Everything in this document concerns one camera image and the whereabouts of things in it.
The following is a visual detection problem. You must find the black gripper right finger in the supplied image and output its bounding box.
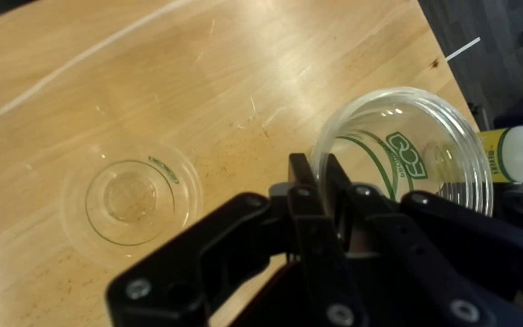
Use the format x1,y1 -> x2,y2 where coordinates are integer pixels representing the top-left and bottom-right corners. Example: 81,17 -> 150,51
326,153 -> 523,327

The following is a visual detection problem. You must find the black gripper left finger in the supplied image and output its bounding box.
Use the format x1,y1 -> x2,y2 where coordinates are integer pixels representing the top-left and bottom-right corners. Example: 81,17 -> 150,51
106,153 -> 360,327

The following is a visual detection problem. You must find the clear plastic cup green logo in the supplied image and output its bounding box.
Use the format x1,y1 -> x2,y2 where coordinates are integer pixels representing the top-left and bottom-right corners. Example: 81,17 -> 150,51
61,142 -> 208,264
313,89 -> 495,216
309,86 -> 498,220

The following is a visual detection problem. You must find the white bottle yellow label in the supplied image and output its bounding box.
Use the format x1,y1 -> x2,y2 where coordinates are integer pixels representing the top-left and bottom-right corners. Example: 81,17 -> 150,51
478,124 -> 523,186

